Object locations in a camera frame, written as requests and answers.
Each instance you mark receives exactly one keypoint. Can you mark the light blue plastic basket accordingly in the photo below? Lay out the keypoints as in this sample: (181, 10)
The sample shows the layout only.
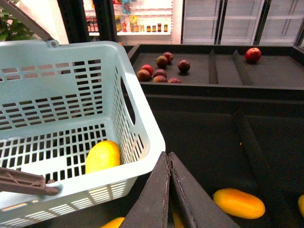
(56, 103)

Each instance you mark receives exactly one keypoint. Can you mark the yellow mango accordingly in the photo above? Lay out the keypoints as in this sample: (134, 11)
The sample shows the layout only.
(115, 223)
(178, 223)
(239, 204)

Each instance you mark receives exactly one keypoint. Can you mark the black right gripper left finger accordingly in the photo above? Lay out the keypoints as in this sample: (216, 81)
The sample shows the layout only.
(151, 208)

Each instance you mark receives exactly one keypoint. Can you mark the dark red passion fruit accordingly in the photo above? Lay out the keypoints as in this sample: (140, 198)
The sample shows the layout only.
(184, 66)
(161, 62)
(143, 75)

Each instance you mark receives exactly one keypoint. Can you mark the white shelf with jars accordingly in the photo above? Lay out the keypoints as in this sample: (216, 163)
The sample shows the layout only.
(143, 21)

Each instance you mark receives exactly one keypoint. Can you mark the yellow lemon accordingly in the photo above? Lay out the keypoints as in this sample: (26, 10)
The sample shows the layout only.
(301, 205)
(103, 155)

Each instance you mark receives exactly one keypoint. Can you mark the yellow mango top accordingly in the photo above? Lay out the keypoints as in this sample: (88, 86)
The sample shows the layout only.
(239, 204)

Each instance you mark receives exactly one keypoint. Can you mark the red pomegranate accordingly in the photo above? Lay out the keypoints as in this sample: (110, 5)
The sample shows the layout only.
(253, 55)

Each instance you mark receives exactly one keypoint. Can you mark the brown basket handle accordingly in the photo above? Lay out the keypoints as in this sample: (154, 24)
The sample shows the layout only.
(18, 181)

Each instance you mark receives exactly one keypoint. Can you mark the yellow mango middle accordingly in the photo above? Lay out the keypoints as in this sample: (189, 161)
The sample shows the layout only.
(115, 223)

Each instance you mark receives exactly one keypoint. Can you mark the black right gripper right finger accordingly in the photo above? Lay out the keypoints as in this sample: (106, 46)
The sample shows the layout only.
(193, 203)

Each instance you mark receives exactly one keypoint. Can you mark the green plant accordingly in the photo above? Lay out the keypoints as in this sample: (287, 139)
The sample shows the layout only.
(11, 29)

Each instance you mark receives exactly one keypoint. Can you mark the yellow mango lower right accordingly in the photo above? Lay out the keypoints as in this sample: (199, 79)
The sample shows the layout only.
(178, 223)

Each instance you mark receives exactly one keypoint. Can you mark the black produce display tray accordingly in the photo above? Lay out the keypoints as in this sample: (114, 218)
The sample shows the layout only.
(252, 145)

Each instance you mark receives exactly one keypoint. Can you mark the glass door refrigerator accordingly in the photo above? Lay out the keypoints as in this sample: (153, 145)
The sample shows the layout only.
(242, 22)

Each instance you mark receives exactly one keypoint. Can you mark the upper black display tray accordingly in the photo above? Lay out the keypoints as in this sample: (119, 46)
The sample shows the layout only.
(223, 71)

